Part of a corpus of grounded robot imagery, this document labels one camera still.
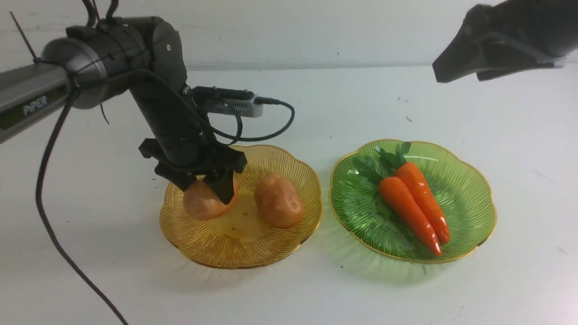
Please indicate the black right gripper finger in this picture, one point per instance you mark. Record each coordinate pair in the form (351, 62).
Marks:
(478, 46)

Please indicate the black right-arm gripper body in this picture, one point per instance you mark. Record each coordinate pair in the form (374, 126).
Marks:
(549, 25)

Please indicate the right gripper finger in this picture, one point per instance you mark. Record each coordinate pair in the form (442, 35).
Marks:
(517, 67)

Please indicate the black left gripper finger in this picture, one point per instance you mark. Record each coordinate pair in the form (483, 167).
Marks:
(180, 179)
(220, 181)

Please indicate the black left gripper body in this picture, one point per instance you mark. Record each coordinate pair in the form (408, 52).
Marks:
(183, 144)

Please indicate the toy potato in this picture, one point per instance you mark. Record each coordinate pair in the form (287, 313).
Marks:
(202, 203)
(278, 202)

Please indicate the toy carrot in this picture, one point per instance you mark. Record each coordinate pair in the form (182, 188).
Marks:
(396, 164)
(395, 193)

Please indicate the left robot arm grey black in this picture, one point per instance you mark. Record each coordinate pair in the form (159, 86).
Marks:
(141, 55)

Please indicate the amber ribbed plastic plate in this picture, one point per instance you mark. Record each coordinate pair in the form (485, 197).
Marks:
(242, 239)

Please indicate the green ribbed plastic plate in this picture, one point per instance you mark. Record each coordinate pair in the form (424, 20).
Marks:
(461, 191)

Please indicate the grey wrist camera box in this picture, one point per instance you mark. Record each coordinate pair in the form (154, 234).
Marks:
(227, 102)

